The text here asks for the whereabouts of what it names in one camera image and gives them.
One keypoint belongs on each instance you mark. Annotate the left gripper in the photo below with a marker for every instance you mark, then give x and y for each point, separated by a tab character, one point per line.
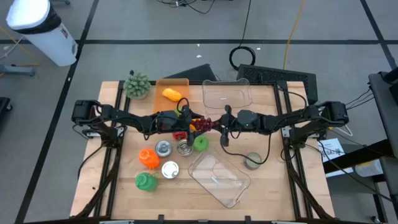
168	119

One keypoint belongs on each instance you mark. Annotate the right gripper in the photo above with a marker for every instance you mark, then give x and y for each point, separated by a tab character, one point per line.
247	119

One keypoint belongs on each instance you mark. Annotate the purple toy grape bunch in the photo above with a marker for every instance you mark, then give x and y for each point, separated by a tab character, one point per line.
206	124

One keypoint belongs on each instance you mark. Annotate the red toy bell pepper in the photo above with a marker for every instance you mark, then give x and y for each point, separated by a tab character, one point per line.
179	135

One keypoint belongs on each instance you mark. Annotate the green toy apple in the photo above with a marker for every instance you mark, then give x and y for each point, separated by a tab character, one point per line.
201	143

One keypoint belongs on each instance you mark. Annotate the clear plastic bin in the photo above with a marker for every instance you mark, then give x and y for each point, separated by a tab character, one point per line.
217	180
227	93

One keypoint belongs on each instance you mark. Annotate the silver-lid tin can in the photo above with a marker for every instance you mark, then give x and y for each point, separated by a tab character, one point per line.
163	148

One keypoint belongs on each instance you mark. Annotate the yellow toy mango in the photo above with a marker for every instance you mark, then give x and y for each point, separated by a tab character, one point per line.
172	95

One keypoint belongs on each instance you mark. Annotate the blue red label can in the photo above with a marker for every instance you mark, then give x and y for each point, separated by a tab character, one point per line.
252	160

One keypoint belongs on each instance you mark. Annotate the Van Camp's tuna can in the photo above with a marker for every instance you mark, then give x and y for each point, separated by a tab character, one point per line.
170	169

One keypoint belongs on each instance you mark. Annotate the orange plastic squeeze bottle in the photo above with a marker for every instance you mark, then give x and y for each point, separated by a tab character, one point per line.
149	157

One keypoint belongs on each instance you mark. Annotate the green plastic squeeze bottle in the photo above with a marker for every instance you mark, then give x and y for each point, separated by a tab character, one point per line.
146	182

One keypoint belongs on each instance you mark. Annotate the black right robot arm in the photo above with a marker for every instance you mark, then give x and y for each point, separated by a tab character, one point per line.
289	119

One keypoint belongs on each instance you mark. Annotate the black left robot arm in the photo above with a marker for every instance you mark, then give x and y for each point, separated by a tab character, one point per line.
124	116

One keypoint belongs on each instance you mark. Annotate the orange wooden tray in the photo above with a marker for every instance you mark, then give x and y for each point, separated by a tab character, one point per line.
161	102

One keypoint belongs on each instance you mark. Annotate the black flat panel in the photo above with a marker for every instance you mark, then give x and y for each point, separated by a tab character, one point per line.
196	74

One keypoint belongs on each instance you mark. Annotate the black perforated metal panel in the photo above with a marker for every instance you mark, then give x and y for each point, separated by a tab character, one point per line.
270	74

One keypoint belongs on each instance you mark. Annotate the green artificial succulent plant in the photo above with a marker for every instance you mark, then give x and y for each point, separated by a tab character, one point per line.
136	85

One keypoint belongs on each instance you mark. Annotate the black table clamp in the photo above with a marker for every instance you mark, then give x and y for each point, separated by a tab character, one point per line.
160	219
247	219

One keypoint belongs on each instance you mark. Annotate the white printed paper sheet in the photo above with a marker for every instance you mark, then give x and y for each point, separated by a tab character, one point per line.
334	152

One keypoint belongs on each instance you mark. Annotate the white box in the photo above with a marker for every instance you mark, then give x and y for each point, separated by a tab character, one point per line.
370	169

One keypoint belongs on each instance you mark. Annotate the black cart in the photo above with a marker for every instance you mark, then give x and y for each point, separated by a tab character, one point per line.
385	102

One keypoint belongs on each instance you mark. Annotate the white trash can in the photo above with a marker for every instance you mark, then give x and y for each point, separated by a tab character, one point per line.
46	40

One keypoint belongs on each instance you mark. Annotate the grey stand foot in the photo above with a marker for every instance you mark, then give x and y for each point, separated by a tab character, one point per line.
18	71

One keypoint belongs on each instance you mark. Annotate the black equipment base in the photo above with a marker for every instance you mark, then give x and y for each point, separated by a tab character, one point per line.
3	105

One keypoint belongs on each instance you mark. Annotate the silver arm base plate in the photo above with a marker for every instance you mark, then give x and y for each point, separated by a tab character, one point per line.
90	134
286	132

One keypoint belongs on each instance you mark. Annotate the black aluminium rig frame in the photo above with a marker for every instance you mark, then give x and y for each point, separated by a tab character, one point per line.
281	84

